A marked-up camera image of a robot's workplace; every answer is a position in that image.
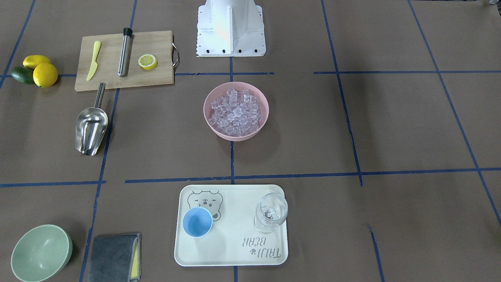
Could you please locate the light blue cup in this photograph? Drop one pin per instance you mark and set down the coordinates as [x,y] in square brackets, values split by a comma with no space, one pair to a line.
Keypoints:
[197,222]

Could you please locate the stainless steel ice scoop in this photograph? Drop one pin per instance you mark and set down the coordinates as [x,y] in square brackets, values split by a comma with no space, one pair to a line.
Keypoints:
[91,126]

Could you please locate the yellow plastic knife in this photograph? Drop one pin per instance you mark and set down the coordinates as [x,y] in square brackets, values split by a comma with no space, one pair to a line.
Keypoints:
[94,65]

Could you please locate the cream bear serving tray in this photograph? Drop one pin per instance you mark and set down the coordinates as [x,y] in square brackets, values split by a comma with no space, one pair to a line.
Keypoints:
[233,239]

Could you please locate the pink bowl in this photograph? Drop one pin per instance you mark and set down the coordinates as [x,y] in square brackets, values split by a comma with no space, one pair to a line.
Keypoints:
[265,109]

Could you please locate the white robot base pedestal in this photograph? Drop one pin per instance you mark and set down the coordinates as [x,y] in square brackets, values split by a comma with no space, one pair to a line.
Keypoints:
[230,28]

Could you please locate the clear wine glass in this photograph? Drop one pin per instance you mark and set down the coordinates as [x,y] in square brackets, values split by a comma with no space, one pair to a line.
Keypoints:
[270,213]

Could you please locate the yellow lemon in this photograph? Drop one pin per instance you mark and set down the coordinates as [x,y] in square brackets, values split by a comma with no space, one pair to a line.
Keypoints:
[45,75]
[33,61]

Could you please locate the green lime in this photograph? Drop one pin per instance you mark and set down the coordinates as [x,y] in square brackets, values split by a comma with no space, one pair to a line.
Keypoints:
[23,75]

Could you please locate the grey and yellow cloth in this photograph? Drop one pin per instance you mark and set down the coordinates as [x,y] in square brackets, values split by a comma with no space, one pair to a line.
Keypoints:
[116,258]

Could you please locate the half lemon slice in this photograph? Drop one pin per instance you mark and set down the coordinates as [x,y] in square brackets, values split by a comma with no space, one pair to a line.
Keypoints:
[147,62]

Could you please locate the light green bowl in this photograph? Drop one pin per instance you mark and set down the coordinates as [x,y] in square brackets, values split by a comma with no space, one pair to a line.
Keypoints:
[41,253]

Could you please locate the pile of clear ice cubes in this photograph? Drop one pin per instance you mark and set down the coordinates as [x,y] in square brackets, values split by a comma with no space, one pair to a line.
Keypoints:
[235,113]

